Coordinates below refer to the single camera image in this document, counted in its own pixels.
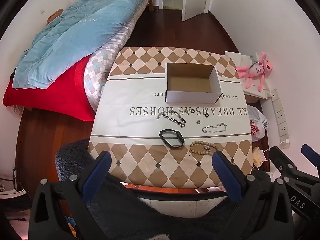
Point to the checkered printed tablecloth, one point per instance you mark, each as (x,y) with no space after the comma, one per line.
(130,87)

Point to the yellow sponge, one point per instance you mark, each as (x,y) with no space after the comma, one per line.
(257,155)

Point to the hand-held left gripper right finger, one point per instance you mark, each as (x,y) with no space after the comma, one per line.
(225,171)

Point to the white cardboard box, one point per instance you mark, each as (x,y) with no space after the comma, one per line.
(192,97)

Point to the white plastic bag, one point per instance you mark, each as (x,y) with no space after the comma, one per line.
(256,115)

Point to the white power strip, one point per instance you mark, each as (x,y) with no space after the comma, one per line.
(281,120)

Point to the pink plush toy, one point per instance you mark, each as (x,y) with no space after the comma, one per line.
(255,70)

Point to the light blue quilt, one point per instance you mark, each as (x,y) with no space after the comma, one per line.
(75,35)

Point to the dark fuzzy chair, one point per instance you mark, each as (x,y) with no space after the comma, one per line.
(75,155)

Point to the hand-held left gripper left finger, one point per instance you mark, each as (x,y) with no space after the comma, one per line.
(98,170)

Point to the black fitness band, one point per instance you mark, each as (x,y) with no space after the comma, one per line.
(180,138)

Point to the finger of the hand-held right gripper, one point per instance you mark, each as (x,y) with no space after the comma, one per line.
(310,153)
(282,161)

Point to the wooden bed frame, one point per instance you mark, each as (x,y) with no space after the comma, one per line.
(150,5)

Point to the red blanket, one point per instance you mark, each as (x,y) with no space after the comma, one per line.
(62,92)

